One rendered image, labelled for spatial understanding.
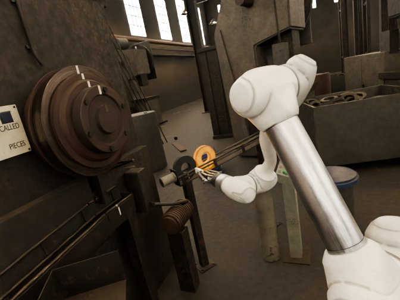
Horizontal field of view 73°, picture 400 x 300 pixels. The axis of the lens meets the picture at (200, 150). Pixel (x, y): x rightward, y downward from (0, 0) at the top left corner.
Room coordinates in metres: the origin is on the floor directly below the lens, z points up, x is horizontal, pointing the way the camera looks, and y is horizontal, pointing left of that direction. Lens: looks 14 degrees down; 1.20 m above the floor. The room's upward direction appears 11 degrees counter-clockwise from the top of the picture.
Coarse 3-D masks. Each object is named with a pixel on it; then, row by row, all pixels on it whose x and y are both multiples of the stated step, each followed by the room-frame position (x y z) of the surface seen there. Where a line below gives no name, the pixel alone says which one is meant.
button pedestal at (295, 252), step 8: (280, 168) 1.48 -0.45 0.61; (280, 176) 1.40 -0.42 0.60; (288, 176) 1.39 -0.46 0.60; (288, 184) 1.39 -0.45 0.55; (288, 192) 1.45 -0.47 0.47; (296, 192) 1.52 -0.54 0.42; (288, 200) 1.46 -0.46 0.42; (296, 200) 1.48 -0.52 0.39; (288, 208) 1.46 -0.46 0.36; (296, 208) 1.44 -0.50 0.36; (288, 216) 1.46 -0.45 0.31; (296, 216) 1.44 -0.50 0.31; (288, 224) 1.46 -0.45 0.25; (296, 224) 1.44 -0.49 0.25; (288, 232) 1.47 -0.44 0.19; (296, 232) 1.45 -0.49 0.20; (296, 240) 1.45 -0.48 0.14; (288, 248) 1.56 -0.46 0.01; (296, 248) 1.45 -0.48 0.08; (304, 248) 1.53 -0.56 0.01; (288, 256) 1.49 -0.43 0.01; (296, 256) 1.45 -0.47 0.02; (304, 256) 1.46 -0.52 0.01; (304, 264) 1.39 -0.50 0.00
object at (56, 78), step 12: (60, 72) 1.09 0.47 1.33; (72, 72) 1.14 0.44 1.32; (84, 72) 1.20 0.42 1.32; (96, 72) 1.27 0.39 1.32; (48, 84) 1.03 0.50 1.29; (108, 84) 1.32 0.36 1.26; (36, 96) 1.03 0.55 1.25; (48, 96) 1.02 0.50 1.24; (36, 108) 1.00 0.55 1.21; (48, 108) 1.00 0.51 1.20; (36, 120) 0.99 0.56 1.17; (48, 120) 0.99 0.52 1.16; (36, 132) 0.99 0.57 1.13; (48, 132) 0.97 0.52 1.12; (48, 144) 0.96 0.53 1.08; (48, 156) 1.01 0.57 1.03; (60, 156) 0.99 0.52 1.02; (120, 156) 1.27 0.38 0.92; (72, 168) 1.02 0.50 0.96; (84, 168) 1.07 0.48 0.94; (96, 168) 1.12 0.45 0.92; (108, 168) 1.18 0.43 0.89
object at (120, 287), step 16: (112, 256) 0.77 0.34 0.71; (64, 272) 0.75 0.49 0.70; (80, 272) 0.75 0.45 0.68; (96, 272) 0.76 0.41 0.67; (112, 272) 0.77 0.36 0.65; (48, 288) 0.68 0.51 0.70; (64, 288) 0.74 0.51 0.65; (80, 288) 0.75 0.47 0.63; (96, 288) 0.76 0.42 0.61; (112, 288) 0.75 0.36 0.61
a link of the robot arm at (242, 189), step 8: (240, 176) 1.19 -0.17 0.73; (248, 176) 1.19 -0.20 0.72; (224, 184) 1.17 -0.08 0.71; (232, 184) 1.13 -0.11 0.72; (240, 184) 1.11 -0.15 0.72; (248, 184) 1.11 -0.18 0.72; (224, 192) 1.16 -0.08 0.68; (232, 192) 1.11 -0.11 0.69; (240, 192) 1.08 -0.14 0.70; (248, 192) 1.08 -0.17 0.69; (240, 200) 1.08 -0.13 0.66; (248, 200) 1.08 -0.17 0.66
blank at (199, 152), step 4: (200, 148) 1.62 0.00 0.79; (204, 148) 1.64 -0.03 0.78; (208, 148) 1.65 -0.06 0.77; (196, 152) 1.61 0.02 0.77; (200, 152) 1.62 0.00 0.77; (204, 152) 1.64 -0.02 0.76; (208, 152) 1.65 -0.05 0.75; (212, 152) 1.67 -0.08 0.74; (196, 156) 1.61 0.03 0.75; (200, 156) 1.62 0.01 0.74; (208, 156) 1.67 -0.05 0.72; (212, 156) 1.66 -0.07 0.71; (196, 160) 1.60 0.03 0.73; (200, 160) 1.62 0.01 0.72; (208, 160) 1.65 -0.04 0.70; (196, 164) 1.60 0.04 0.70; (200, 164) 1.61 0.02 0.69; (212, 164) 1.66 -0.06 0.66; (204, 168) 1.62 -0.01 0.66
